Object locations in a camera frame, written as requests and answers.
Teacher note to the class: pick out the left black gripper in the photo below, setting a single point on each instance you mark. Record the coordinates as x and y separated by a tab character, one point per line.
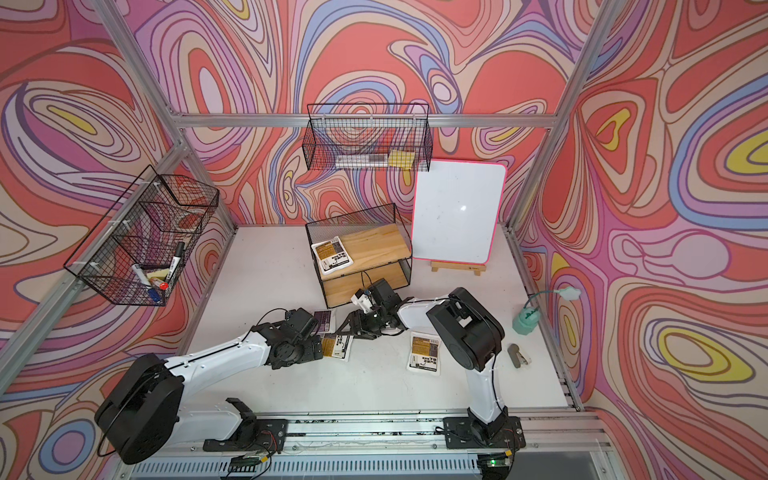
311	354

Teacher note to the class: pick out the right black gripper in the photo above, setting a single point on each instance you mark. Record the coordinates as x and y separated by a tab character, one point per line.
358	326

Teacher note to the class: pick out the yellow coffee bag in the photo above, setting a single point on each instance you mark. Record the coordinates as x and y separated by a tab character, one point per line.
332	258
337	347
423	356

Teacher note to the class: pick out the purple coffee bag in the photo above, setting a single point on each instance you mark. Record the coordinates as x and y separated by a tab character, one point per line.
326	321

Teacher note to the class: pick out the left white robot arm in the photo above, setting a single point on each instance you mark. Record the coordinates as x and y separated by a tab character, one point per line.
151	408

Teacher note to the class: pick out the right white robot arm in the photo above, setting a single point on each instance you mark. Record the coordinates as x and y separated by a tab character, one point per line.
471	335

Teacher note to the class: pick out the wooden whiteboard easel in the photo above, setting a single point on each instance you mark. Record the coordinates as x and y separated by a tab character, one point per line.
476	269

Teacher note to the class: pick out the black marker pen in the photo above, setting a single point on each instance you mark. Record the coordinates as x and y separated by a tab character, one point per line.
176	260

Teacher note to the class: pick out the white marker in basket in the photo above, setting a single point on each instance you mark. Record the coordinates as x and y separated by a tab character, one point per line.
144	280

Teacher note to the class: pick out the pink framed whiteboard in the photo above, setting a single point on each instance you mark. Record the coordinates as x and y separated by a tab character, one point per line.
456	208

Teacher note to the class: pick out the green spray bottle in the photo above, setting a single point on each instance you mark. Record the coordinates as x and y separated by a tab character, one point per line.
529	316

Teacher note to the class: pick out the yellow sponge in basket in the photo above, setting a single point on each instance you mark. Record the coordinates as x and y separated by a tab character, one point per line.
401	159

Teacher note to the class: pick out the wooden two-tier wire shelf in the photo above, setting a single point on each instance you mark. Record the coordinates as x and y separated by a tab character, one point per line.
379	243

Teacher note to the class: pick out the left wall wire basket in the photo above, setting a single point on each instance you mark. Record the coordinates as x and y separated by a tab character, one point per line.
143	226

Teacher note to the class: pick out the wall wire basket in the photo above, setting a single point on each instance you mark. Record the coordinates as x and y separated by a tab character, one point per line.
367	128
143	226

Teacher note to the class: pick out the back wall wire basket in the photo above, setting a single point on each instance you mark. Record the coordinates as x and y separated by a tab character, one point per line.
367	128

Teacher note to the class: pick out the metal base rail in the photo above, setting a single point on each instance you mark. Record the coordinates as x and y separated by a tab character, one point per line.
557	444

